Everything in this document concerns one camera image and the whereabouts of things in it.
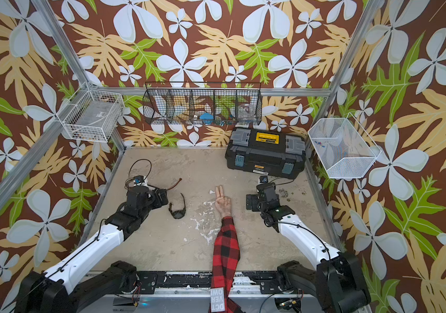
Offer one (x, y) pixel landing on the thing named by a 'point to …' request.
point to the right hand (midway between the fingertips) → (257, 196)
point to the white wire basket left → (92, 114)
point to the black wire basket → (203, 103)
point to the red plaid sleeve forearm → (225, 257)
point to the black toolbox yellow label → (268, 151)
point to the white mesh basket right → (345, 149)
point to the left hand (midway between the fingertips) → (158, 190)
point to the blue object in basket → (207, 117)
